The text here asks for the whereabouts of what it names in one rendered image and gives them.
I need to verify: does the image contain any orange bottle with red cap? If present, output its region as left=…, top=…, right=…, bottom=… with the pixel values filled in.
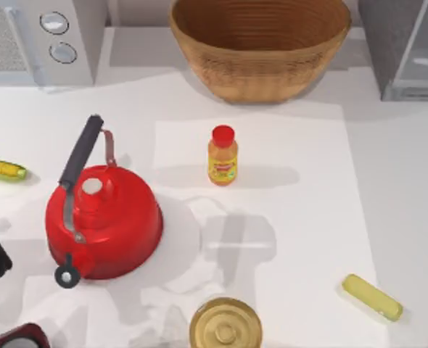
left=207, top=125, right=240, bottom=187

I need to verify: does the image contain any brown woven basket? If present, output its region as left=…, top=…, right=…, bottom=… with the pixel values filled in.
left=168, top=0, right=353, bottom=105

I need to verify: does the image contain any round microwave knob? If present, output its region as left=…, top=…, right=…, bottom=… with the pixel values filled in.
left=49, top=41, right=78, bottom=65
left=39, top=11, right=70, bottom=36

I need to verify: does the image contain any pale yellow butter stick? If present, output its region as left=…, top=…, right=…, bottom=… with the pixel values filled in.
left=341, top=273, right=404, bottom=323

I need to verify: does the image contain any yellow corn cob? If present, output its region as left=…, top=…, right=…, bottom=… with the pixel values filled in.
left=0, top=157, right=28, bottom=181

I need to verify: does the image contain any pale microwave oven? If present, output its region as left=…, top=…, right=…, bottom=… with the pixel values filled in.
left=0, top=0, right=98, bottom=87

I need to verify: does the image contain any dark red cup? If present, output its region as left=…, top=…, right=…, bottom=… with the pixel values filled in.
left=0, top=323, right=51, bottom=348

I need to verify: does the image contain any red kettle with black handle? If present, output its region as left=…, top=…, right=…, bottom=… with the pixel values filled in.
left=45, top=114, right=164, bottom=289

